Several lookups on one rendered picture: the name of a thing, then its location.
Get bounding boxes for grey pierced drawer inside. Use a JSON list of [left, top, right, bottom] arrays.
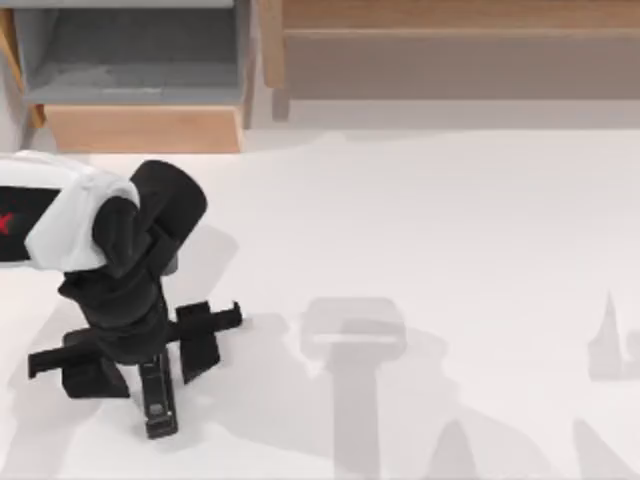
[[13, 0, 257, 130]]

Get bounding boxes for pale wooden drawer front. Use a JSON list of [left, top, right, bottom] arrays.
[[43, 104, 245, 154]]

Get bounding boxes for wooden open shelf unit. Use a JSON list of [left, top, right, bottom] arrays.
[[258, 0, 640, 122]]

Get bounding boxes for wooden cupboard frame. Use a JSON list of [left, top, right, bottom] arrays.
[[0, 8, 47, 130]]

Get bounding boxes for black stapler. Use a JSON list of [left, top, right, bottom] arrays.
[[138, 348, 180, 441]]

